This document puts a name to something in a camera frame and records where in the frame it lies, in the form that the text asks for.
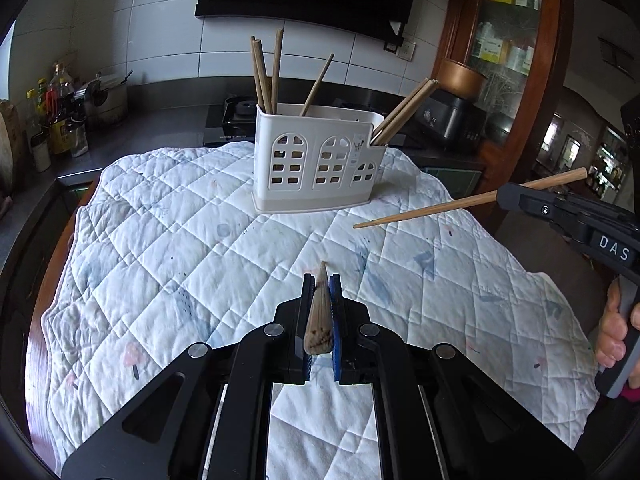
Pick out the person's right hand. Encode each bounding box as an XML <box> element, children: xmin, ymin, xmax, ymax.
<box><xmin>594</xmin><ymin>278</ymin><xmax>639</xmax><ymax>368</ymax></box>

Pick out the wooden chopstick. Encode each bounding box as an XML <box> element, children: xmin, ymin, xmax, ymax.
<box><xmin>304</xmin><ymin>261</ymin><xmax>334</xmax><ymax>356</ymax></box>
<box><xmin>352</xmin><ymin>167</ymin><xmax>588</xmax><ymax>229</ymax></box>
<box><xmin>250</xmin><ymin>36</ymin><xmax>266</xmax><ymax>113</ymax></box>
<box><xmin>256</xmin><ymin>38</ymin><xmax>271</xmax><ymax>115</ymax></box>
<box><xmin>372</xmin><ymin>79</ymin><xmax>439</xmax><ymax>146</ymax></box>
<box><xmin>270</xmin><ymin>28</ymin><xmax>284</xmax><ymax>114</ymax></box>
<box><xmin>370</xmin><ymin>78</ymin><xmax>431</xmax><ymax>145</ymax></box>
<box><xmin>299</xmin><ymin>52</ymin><xmax>334</xmax><ymax>117</ymax></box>

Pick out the white wall socket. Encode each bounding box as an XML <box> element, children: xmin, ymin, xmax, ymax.
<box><xmin>396</xmin><ymin>39</ymin><xmax>416</xmax><ymax>62</ymax></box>

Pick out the round wooden cutting board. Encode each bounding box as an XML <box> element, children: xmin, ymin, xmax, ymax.
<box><xmin>0</xmin><ymin>100</ymin><xmax>26</xmax><ymax>195</ymax></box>

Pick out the white quilted cloth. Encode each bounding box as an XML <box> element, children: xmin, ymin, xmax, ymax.
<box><xmin>41</xmin><ymin>142</ymin><xmax>598</xmax><ymax>464</ymax></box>

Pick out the cooking oil bottle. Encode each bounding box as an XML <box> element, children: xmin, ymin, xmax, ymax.
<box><xmin>46</xmin><ymin>63</ymin><xmax>75</xmax><ymax>156</ymax></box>

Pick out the copper coloured pot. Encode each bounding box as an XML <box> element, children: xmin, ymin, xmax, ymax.
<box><xmin>435</xmin><ymin>58</ymin><xmax>487</xmax><ymax>102</ymax></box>

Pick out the white plastic utensil holder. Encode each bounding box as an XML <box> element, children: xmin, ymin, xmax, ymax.
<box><xmin>253</xmin><ymin>103</ymin><xmax>385</xmax><ymax>214</ymax></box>

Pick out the dark sauce bottle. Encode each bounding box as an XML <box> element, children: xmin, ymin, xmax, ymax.
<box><xmin>26</xmin><ymin>89</ymin><xmax>51</xmax><ymax>172</ymax></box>

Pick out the black rice cooker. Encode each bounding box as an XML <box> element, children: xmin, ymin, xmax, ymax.
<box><xmin>414</xmin><ymin>89</ymin><xmax>486</xmax><ymax>148</ymax></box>

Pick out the wooden glass cabinet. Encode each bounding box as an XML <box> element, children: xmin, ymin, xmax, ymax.
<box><xmin>436</xmin><ymin>0</ymin><xmax>574</xmax><ymax>192</ymax></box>

